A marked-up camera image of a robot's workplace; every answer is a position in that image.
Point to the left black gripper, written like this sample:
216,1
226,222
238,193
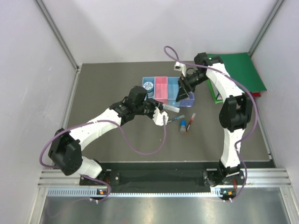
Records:
154,103

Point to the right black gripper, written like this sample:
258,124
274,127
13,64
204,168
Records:
182,94

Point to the purple drawer box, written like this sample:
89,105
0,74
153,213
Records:
188,102

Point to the blue slime jar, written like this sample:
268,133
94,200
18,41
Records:
149,87

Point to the pink drawer box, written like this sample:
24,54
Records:
161,89

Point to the light green folder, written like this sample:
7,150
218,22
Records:
216,96

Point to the dark green binder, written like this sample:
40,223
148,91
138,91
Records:
241,68

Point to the red folder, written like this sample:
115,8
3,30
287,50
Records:
256,94

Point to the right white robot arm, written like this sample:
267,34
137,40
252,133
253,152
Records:
234,115

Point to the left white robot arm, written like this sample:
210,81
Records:
66,150

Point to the dark blue pen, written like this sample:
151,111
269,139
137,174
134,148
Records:
176,118

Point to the red pen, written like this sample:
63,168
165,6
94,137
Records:
190,122

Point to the grey blue glue stick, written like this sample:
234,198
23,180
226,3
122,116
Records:
183,126

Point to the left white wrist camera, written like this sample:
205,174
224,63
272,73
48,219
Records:
160,118

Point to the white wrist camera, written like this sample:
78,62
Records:
180,67
160,118

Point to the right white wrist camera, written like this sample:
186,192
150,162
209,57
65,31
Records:
180,67

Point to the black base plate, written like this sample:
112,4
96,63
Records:
196,178

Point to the aluminium front rail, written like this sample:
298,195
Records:
256,177

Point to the grey slotted cable duct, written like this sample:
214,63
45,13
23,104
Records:
95,193

